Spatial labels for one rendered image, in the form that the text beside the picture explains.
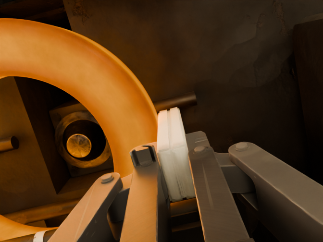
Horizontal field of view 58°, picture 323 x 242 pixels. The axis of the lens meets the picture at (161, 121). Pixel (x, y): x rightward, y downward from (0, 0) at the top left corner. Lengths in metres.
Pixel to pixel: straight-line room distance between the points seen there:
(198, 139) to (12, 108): 0.18
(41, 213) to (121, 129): 0.12
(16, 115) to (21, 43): 0.11
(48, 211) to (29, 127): 0.08
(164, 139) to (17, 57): 0.10
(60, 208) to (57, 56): 0.13
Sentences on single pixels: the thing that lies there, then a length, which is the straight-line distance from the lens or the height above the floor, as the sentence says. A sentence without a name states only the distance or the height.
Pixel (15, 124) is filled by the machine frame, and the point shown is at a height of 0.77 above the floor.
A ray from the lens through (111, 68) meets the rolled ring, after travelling 0.17.
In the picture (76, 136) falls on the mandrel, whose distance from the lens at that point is 0.28.
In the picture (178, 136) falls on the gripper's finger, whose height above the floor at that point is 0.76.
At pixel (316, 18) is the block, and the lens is 0.23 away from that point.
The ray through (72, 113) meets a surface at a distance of 0.30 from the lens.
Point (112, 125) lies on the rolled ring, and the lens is 0.18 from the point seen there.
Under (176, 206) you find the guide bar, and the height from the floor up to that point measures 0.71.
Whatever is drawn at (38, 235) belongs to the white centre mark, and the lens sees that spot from 0.20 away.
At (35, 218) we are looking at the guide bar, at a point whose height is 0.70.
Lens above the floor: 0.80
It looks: 12 degrees down
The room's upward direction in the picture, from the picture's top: 15 degrees counter-clockwise
